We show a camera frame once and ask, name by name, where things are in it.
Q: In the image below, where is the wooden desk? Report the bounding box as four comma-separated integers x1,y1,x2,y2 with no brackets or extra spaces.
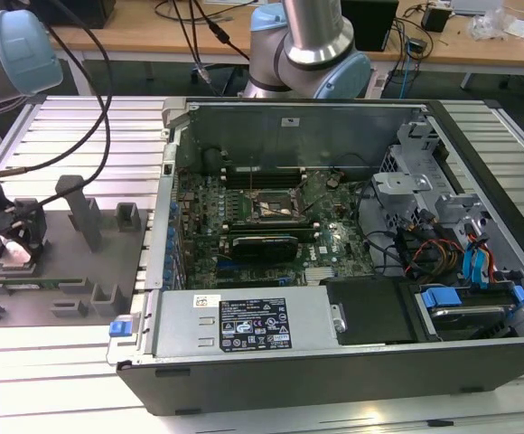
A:
381,0,524,90
47,17,257,96

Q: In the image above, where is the blue case latch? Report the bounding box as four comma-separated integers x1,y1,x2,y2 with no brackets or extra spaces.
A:
108,316,136,338

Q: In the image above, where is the large black box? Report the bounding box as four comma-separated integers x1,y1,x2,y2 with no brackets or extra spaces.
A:
40,0,117,29

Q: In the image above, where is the silver square CPU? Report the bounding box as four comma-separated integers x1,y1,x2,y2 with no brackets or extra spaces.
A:
0,239,35,270

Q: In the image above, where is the black power supply label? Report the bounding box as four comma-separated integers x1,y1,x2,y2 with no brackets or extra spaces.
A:
219,297,293,352

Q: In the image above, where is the metal socket cover frame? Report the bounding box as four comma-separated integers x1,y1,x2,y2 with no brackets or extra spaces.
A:
291,173,334,216

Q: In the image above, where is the clear plastic bag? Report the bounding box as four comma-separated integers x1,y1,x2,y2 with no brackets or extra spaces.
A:
465,7,524,42

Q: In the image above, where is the silver laptop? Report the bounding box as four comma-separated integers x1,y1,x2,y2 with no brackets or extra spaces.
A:
450,0,503,14

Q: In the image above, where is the silver power supply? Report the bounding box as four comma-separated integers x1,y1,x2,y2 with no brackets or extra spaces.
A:
152,288,338,361

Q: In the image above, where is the green RAM stick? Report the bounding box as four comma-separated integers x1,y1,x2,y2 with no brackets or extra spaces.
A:
0,278,87,291

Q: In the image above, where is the black graphics card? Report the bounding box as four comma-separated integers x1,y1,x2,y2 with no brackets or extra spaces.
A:
229,232,300,264

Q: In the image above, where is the black plastic shroud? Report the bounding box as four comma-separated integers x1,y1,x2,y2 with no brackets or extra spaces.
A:
319,276,421,348

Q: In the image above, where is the hard disk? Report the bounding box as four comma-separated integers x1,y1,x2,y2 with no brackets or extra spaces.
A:
428,303,510,343

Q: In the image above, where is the green motherboard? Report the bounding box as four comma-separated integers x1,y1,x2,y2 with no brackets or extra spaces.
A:
171,169,379,290

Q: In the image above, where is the black PC case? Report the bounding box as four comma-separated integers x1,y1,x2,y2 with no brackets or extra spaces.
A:
107,95,524,417

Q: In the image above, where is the black round speaker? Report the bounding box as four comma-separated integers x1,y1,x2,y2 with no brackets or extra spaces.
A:
201,146,226,176

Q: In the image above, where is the small black cube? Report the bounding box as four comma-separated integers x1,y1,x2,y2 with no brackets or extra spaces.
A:
421,6,453,33

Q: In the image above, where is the CPU socket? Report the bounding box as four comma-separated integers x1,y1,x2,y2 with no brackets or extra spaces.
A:
247,187,307,224

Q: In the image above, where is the blue flat wire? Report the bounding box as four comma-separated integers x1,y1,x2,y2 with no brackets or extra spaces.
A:
473,241,494,290
462,239,476,290

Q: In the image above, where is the grey parts rack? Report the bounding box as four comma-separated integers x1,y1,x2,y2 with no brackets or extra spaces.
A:
0,174,151,329

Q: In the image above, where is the silver chipset heat sink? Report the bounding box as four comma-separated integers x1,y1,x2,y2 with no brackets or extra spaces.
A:
304,266,336,285

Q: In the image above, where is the black RAM slot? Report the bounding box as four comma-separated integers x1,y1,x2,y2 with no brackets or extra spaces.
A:
224,170,304,177
223,225,320,231
224,182,304,189
224,175,304,184
223,230,320,237
223,220,320,227
223,235,320,241
224,165,304,172

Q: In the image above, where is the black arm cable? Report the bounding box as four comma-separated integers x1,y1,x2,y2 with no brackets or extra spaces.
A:
0,17,115,213

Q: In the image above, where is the coloured wire bundle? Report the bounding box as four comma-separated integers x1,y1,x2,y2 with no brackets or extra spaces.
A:
395,223,469,278

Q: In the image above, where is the blue disk carrier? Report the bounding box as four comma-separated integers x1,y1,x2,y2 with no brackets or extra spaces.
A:
417,282,524,320

